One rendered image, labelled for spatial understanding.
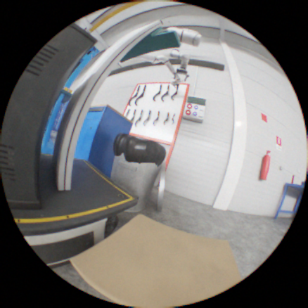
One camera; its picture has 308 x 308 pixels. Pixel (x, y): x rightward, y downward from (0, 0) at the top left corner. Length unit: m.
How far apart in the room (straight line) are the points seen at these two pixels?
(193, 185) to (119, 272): 1.70
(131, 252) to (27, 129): 0.39
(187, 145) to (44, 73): 1.84
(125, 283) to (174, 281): 0.11
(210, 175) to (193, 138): 0.75
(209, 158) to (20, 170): 1.95
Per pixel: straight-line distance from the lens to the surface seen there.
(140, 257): 0.31
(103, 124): 1.14
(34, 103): 0.29
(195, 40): 1.08
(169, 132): 1.87
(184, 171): 1.77
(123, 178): 0.80
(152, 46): 0.99
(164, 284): 0.30
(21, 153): 0.30
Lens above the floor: 0.57
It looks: level
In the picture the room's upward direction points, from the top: 18 degrees clockwise
